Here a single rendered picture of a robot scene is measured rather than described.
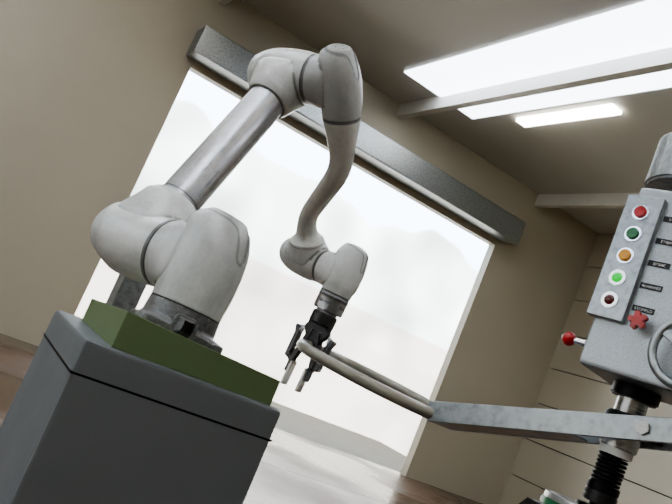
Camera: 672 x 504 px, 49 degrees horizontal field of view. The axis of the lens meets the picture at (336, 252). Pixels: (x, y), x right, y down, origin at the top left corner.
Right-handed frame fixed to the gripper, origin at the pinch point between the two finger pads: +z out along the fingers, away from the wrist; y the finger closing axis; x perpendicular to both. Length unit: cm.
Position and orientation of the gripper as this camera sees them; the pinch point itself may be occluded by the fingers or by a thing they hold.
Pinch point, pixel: (295, 377)
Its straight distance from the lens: 211.4
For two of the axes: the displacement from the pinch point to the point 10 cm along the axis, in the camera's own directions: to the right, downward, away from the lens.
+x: 4.0, 2.7, 8.8
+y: 8.1, 3.5, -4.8
